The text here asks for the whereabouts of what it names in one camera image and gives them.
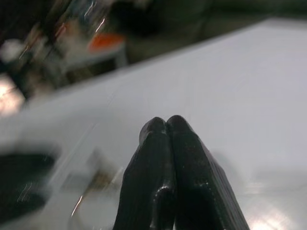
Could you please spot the black round object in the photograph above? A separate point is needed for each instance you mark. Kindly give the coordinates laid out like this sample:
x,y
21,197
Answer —
x,y
21,184

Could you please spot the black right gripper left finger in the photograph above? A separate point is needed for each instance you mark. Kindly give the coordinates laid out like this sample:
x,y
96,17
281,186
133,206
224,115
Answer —
x,y
146,177

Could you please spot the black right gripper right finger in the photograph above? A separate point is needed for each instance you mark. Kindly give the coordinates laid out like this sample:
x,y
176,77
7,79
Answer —
x,y
199,182

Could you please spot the orange and white container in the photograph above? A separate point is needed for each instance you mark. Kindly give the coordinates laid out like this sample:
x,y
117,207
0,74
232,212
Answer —
x,y
105,48

